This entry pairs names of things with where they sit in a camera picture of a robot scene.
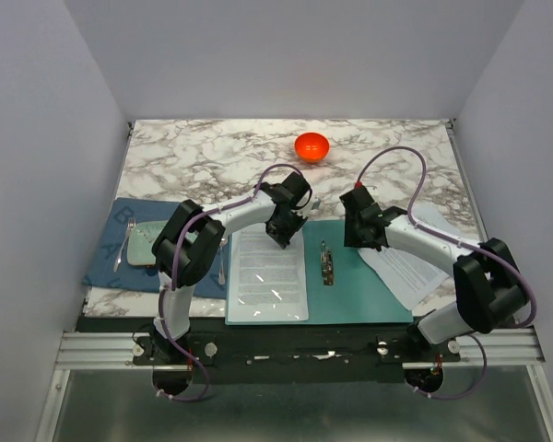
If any printed paper sheet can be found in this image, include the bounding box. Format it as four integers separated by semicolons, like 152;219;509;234
226;224;309;325

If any orange bowl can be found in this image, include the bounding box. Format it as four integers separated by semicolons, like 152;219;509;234
294;133;330;163

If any silver spoon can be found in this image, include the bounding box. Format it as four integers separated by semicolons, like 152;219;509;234
218;238;229;285

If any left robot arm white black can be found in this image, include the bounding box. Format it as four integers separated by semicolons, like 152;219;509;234
151;170;312;364

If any light green divided plate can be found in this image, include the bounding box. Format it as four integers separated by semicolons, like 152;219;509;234
126;220;167;267

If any blue cloth placemat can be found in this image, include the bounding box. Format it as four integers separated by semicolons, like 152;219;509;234
81;197;234;298

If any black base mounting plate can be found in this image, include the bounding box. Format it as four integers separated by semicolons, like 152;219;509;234
76;316;462;386

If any teal file folder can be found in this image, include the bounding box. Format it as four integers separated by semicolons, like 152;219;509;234
224;218;415;326

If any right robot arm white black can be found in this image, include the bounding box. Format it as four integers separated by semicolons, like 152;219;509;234
340;185;535;361

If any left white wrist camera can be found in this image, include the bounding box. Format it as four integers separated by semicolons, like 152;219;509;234
297;197;322;219

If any printed paper stack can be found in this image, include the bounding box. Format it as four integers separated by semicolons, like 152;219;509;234
359;248;455;316

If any silver fork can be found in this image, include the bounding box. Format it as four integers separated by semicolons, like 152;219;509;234
113;217;136;273

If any metal folder clip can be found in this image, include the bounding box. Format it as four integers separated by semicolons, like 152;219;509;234
320;240;335;286

